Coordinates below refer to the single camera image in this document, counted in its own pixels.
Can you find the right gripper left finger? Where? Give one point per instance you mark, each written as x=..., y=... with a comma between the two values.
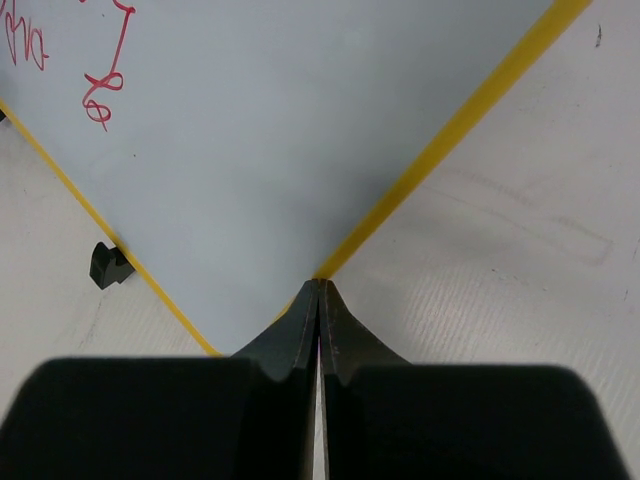
x=277, y=429

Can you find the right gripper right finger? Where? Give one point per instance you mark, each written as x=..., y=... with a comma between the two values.
x=369, y=396

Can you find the yellow framed whiteboard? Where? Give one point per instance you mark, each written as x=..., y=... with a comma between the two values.
x=235, y=149

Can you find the right black whiteboard foot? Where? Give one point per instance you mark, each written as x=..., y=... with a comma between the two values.
x=109, y=266

